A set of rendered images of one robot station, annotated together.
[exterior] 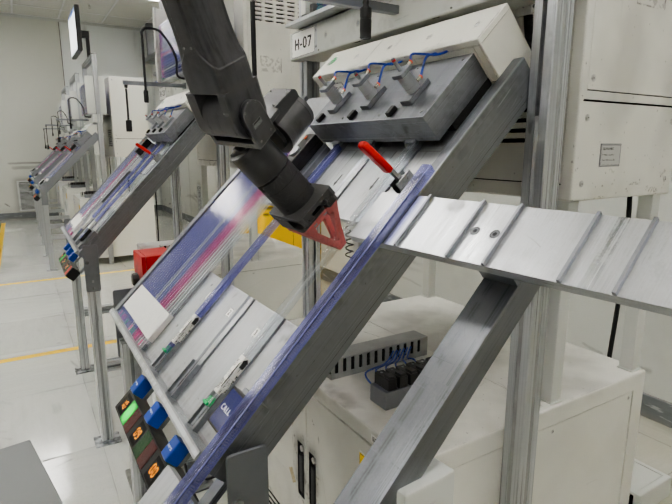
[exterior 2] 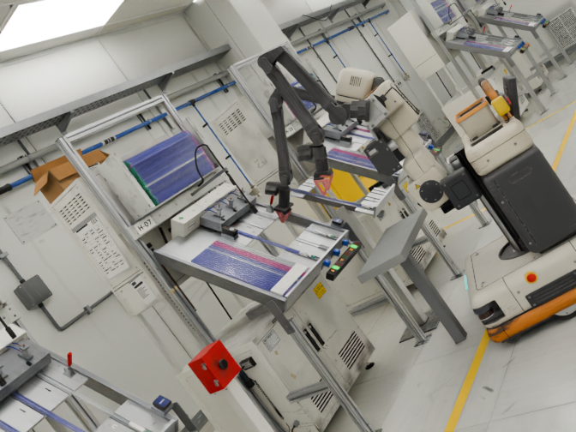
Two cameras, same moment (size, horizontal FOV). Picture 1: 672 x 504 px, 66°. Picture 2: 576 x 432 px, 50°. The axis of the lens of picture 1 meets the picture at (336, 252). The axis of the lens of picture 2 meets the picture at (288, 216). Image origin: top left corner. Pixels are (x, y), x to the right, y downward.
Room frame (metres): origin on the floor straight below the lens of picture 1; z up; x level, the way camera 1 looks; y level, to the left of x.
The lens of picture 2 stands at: (1.82, 3.08, 1.23)
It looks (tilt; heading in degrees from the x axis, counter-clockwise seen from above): 5 degrees down; 250
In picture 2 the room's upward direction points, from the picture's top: 36 degrees counter-clockwise
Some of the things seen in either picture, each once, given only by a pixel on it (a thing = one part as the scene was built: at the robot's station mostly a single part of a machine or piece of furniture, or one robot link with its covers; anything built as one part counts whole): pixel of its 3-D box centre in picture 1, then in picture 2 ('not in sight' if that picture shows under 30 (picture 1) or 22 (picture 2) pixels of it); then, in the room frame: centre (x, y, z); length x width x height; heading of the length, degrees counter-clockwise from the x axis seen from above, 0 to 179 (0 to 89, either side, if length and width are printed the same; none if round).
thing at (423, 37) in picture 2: not in sight; (457, 61); (-3.09, -2.83, 0.95); 1.36 x 0.82 x 1.90; 121
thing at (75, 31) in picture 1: (80, 35); not in sight; (5.10, 2.37, 2.10); 0.58 x 0.14 x 0.41; 31
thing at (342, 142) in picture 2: not in sight; (370, 195); (-0.17, -0.82, 0.65); 1.01 x 0.73 x 1.29; 121
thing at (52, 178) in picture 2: not in sight; (91, 157); (1.31, -0.34, 1.82); 0.68 x 0.30 x 0.20; 31
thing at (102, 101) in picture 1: (108, 161); not in sight; (5.18, 2.25, 0.95); 1.36 x 0.82 x 1.90; 121
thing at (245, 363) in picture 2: not in sight; (264, 399); (1.40, 0.15, 0.34); 0.13 x 0.07 x 0.42; 121
